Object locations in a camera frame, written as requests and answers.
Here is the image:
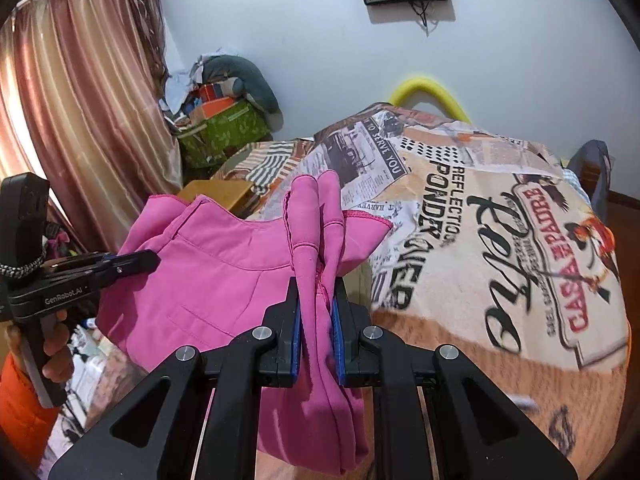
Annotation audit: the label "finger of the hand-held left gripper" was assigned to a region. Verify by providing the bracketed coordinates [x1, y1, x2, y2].
[92, 250, 161, 282]

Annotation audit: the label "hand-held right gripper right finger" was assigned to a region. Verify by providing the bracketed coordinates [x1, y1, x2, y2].
[330, 280, 573, 480]

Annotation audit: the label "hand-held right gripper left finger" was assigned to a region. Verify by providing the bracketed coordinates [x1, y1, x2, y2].
[47, 276, 304, 480]

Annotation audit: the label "pink pants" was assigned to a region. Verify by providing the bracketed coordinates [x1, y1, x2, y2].
[96, 170, 392, 475]

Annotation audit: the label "person's left forearm orange sleeve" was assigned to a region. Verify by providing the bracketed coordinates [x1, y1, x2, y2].
[0, 352, 61, 467]

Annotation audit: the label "person's left hand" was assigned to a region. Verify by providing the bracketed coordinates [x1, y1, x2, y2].
[6, 309, 75, 384]

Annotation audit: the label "yellow cardboard box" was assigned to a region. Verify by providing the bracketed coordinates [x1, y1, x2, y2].
[177, 179, 254, 219]

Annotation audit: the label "striped brown curtain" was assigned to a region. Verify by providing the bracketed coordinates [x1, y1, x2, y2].
[0, 0, 184, 261]

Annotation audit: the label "printed newspaper-pattern blanket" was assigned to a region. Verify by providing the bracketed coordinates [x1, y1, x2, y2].
[212, 101, 630, 480]

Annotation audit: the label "orange box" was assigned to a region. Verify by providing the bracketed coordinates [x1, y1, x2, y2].
[182, 82, 247, 122]

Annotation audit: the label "grey plush pillow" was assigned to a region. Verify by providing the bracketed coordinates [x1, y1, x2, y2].
[200, 55, 282, 117]

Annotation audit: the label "yellow foam tube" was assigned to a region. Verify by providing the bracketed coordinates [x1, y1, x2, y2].
[388, 76, 471, 124]

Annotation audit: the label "purple backpack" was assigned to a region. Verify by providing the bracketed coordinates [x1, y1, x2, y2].
[567, 140, 612, 222]

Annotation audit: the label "black monitor cable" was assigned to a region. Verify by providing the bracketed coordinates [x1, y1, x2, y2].
[409, 0, 442, 37]

